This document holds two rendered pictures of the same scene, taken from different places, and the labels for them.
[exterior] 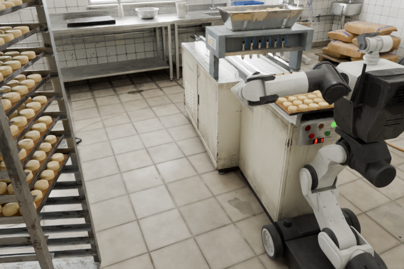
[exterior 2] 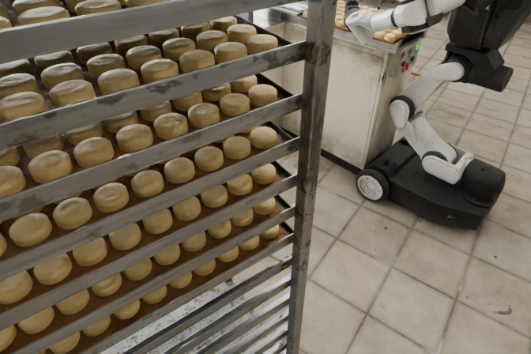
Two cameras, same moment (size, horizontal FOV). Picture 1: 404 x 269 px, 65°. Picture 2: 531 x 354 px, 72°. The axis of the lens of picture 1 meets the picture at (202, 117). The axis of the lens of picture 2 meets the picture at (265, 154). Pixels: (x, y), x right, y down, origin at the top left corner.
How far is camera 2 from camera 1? 0.96 m
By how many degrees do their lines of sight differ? 28
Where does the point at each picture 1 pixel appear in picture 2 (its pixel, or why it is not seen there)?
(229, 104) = not seen: hidden behind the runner
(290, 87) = (454, 1)
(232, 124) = (276, 79)
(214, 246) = (318, 213)
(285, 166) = (378, 103)
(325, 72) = not seen: outside the picture
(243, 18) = not seen: outside the picture
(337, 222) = (437, 142)
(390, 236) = not seen: hidden behind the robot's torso
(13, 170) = (314, 171)
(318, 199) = (416, 126)
